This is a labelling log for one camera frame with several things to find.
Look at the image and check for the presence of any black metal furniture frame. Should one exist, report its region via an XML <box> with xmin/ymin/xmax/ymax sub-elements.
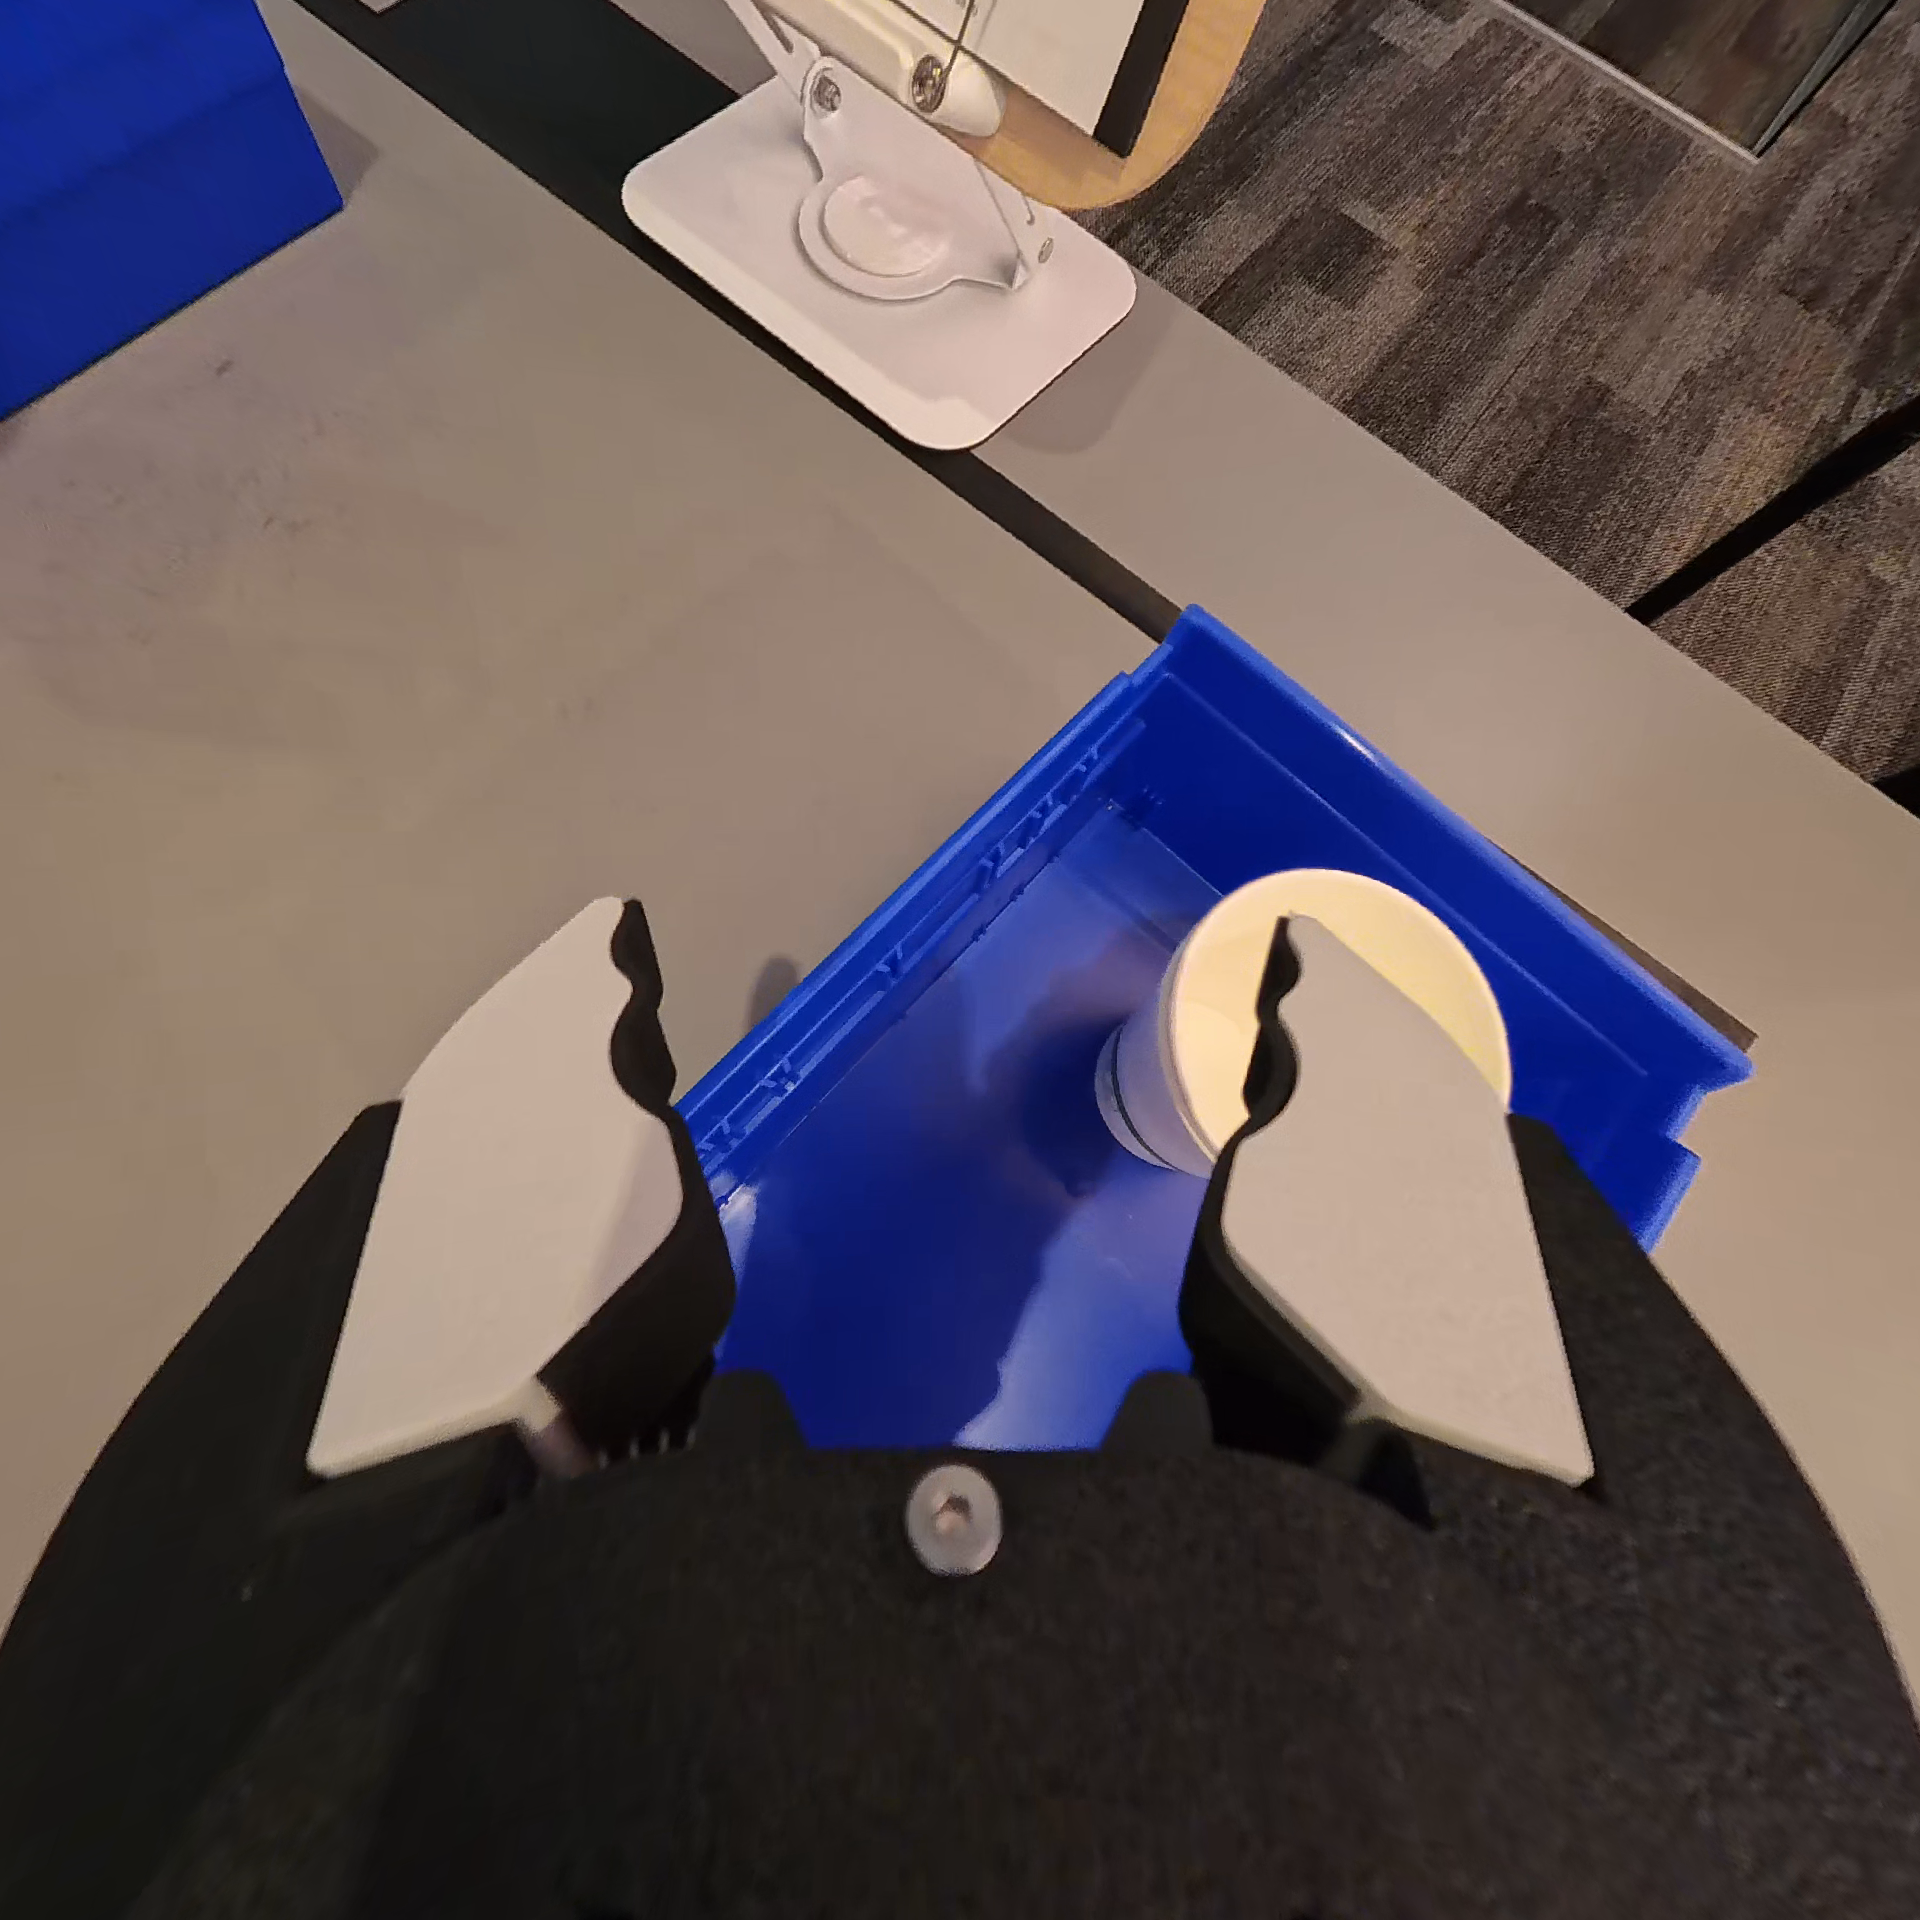
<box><xmin>1627</xmin><ymin>435</ymin><xmax>1920</xmax><ymax>780</ymax></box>

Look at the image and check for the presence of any white square base plate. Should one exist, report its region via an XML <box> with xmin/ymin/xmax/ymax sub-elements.
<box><xmin>621</xmin><ymin>0</ymin><xmax>1137</xmax><ymax>451</ymax></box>

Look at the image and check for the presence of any wood-framed sign board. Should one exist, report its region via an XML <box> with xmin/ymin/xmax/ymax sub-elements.
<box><xmin>961</xmin><ymin>0</ymin><xmax>1268</xmax><ymax>216</ymax></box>

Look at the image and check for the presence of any blue plastic bin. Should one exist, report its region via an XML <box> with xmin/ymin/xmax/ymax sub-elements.
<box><xmin>671</xmin><ymin>601</ymin><xmax>1752</xmax><ymax>1455</ymax></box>
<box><xmin>0</xmin><ymin>0</ymin><xmax>342</xmax><ymax>426</ymax></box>

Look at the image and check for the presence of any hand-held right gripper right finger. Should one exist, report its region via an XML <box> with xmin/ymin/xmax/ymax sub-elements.
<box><xmin>1186</xmin><ymin>914</ymin><xmax>1595</xmax><ymax>1525</ymax></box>

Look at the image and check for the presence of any white paper cup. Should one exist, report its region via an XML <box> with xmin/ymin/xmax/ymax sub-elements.
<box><xmin>1094</xmin><ymin>868</ymin><xmax>1506</xmax><ymax>1181</ymax></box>

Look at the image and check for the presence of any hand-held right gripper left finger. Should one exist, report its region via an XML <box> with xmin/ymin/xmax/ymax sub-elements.
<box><xmin>304</xmin><ymin>895</ymin><xmax>740</xmax><ymax>1479</ymax></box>

